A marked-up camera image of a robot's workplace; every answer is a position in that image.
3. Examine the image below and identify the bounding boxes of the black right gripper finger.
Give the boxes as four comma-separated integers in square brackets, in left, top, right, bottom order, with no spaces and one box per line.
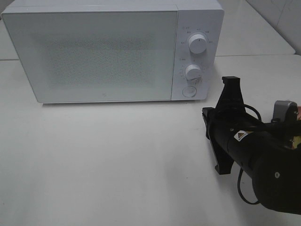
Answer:
[207,138,234,175]
[216,76,244,107]

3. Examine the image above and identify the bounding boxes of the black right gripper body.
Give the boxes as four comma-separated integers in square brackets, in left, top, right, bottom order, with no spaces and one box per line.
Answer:
[202,103,259,147]

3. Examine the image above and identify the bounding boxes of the round door release button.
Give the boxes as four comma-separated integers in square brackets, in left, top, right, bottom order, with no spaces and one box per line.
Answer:
[182,86,197,97]

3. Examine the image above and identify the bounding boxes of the white microwave door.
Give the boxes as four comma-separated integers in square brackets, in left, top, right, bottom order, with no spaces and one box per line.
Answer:
[3,11,177,103]

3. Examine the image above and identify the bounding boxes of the toast sandwich with lettuce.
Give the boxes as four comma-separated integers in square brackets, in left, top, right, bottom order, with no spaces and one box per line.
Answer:
[292,106,301,149]

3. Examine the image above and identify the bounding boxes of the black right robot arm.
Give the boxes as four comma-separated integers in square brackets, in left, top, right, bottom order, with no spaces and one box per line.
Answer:
[202,76,301,214]

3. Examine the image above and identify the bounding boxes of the lower white timer knob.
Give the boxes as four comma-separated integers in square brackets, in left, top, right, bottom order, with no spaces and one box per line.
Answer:
[185,65,202,80]

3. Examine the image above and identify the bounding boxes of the upper white power knob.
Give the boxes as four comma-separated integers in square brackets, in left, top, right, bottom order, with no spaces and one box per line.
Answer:
[188,33,207,54]

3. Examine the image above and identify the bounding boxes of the white microwave oven body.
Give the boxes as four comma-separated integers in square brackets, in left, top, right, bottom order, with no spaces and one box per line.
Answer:
[1,0,224,104]

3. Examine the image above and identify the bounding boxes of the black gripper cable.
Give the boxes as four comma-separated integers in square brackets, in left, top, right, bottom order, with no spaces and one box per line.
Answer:
[237,105,283,204]

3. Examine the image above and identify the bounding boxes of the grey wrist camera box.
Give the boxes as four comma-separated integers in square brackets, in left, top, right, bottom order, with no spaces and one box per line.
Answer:
[271,100,299,122]

